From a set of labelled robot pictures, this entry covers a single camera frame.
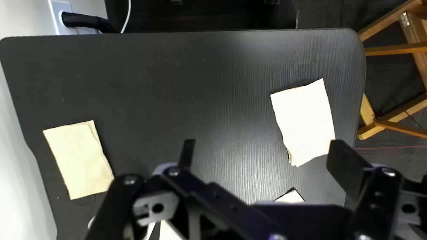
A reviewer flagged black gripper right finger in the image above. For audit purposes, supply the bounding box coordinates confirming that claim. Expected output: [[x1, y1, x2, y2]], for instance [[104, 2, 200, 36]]
[[326, 139, 427, 240]]

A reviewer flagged thin white cable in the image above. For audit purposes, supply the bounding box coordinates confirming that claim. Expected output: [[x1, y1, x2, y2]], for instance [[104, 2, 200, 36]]
[[119, 0, 133, 35]]

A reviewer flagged yellow wooden easel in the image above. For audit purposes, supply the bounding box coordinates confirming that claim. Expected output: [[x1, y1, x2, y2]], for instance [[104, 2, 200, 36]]
[[355, 0, 427, 142]]

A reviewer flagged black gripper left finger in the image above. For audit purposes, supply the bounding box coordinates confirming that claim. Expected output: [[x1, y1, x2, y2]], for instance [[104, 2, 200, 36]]
[[85, 138, 278, 240]]

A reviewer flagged white wall outlet plate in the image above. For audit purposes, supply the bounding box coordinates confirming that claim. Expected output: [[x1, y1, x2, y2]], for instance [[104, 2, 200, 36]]
[[47, 0, 105, 36]]

